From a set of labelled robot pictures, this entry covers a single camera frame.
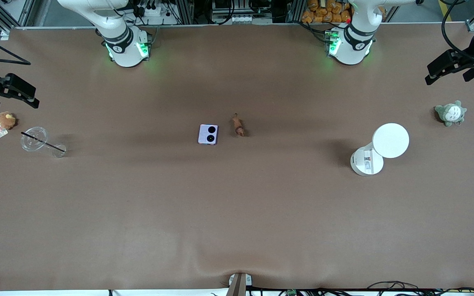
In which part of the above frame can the brown lion statue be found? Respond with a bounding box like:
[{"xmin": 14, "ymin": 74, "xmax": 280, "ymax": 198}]
[{"xmin": 232, "ymin": 113, "xmax": 246, "ymax": 137}]

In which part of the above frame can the white round desk lamp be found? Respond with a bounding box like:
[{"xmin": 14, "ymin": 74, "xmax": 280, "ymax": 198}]
[{"xmin": 350, "ymin": 123, "xmax": 410, "ymax": 177}]

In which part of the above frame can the grey-green Totoro plush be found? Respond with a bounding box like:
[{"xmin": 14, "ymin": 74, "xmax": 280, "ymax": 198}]
[{"xmin": 434, "ymin": 100, "xmax": 467, "ymax": 127}]

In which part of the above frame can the black straw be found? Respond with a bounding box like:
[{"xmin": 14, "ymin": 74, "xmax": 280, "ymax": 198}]
[{"xmin": 21, "ymin": 131, "xmax": 66, "ymax": 153}]

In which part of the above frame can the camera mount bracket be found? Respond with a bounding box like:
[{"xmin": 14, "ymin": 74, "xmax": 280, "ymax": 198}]
[{"xmin": 225, "ymin": 273, "xmax": 253, "ymax": 296}]

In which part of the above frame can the clear plastic cup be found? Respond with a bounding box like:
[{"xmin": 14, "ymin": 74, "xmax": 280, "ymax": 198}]
[{"xmin": 20, "ymin": 126, "xmax": 67, "ymax": 159}]

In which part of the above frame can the brown plush toy with tag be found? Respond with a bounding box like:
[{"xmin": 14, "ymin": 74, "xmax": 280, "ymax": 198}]
[{"xmin": 0, "ymin": 111, "xmax": 18, "ymax": 138}]

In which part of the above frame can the lilac flip phone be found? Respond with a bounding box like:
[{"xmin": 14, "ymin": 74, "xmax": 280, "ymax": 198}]
[{"xmin": 197, "ymin": 124, "xmax": 219, "ymax": 146}]

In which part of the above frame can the power strip with plugs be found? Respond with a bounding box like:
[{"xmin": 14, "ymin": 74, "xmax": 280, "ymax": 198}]
[{"xmin": 132, "ymin": 0, "xmax": 164, "ymax": 18}]

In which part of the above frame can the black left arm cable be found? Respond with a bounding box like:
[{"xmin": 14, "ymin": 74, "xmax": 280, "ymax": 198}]
[{"xmin": 441, "ymin": 0, "xmax": 474, "ymax": 63}]

